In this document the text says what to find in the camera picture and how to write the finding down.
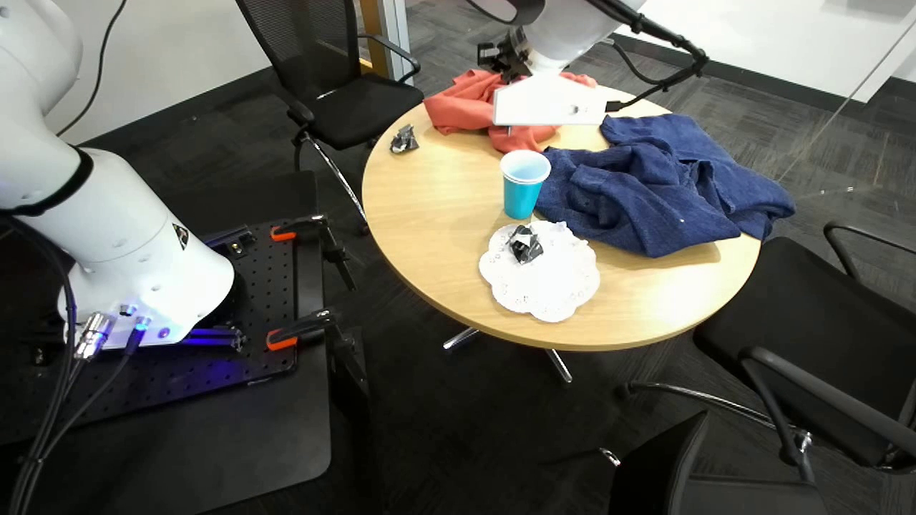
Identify black binder clip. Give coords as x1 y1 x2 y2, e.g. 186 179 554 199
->
505 223 547 265

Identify dark metal clip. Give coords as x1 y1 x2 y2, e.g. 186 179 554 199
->
385 122 421 156

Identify wooden post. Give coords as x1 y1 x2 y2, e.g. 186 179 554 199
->
355 0 414 79

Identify black office chair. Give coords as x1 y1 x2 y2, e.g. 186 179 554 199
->
598 405 827 515
235 0 425 226
699 221 916 474

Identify orange cloth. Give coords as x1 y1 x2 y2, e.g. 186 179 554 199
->
421 66 598 156

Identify black perforated board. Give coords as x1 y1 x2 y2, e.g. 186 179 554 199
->
65 213 331 422

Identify orange black clamp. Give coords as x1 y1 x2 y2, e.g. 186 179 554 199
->
262 308 371 397
265 213 357 291

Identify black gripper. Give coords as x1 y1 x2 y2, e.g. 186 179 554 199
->
471 29 538 79

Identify chrome table legs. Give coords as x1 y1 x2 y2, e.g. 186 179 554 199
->
440 322 578 385

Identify blue cloth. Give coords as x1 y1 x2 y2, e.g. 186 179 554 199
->
531 110 799 256

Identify white scalloped doily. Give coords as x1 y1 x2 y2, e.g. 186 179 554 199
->
474 218 604 325

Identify grey base cables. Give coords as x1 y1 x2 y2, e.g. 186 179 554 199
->
6 312 146 515

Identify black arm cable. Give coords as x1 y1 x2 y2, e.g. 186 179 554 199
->
464 0 713 108

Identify thin wall cable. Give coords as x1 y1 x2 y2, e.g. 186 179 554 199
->
55 0 129 136

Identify teal plastic cup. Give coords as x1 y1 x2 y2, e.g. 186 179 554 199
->
498 149 554 223

